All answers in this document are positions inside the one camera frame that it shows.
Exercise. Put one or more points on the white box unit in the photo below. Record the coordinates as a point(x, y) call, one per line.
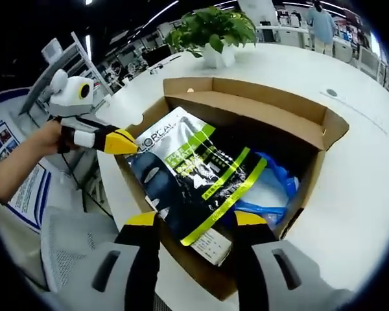
point(52, 49)

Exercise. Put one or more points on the green plant in white pot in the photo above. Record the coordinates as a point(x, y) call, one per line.
point(210, 29)

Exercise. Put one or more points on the grey metal shelving rack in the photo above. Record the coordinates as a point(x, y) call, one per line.
point(81, 61)

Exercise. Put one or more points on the person's beige shirt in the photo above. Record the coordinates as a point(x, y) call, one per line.
point(6, 233)

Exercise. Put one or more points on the white paper cup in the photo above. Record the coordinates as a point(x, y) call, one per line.
point(126, 81)

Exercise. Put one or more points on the blue bordered text poster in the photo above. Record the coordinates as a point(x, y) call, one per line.
point(29, 194)

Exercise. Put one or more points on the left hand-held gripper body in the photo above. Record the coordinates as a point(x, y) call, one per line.
point(69, 97)

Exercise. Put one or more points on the brown cardboard shoe box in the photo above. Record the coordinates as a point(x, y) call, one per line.
point(262, 107)

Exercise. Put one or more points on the white counter desk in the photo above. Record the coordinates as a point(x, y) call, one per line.
point(282, 35)

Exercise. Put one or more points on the small black white device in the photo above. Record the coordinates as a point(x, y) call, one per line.
point(155, 68)

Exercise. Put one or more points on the black computer monitor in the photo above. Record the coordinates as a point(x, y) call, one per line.
point(156, 55)

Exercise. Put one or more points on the wall poster with photos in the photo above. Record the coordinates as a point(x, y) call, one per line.
point(1, 142)

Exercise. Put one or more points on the round grey table grommet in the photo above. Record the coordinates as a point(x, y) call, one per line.
point(332, 92)

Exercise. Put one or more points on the black green packet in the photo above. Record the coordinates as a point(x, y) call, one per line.
point(194, 168)

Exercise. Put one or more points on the row of white office chairs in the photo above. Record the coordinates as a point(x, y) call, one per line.
point(363, 61)

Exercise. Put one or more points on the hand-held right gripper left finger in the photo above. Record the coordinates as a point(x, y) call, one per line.
point(139, 259)

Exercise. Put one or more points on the blue white soft tissue pack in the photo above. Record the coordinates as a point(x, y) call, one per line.
point(266, 191)

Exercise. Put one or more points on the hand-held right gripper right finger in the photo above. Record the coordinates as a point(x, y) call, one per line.
point(253, 259)

